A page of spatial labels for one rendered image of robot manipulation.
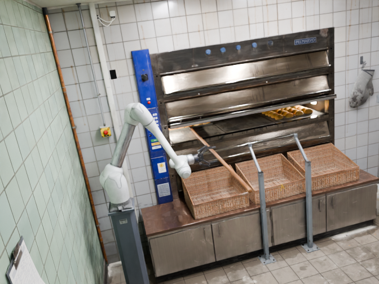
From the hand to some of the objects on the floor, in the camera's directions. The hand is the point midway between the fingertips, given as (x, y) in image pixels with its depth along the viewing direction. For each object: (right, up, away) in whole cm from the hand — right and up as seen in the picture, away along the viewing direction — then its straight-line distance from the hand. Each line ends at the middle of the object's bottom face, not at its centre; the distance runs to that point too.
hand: (215, 154), depth 303 cm
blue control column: (-62, -82, +165) cm, 194 cm away
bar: (+44, -106, +45) cm, 123 cm away
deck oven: (+32, -63, +183) cm, 196 cm away
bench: (+56, -97, +68) cm, 131 cm away
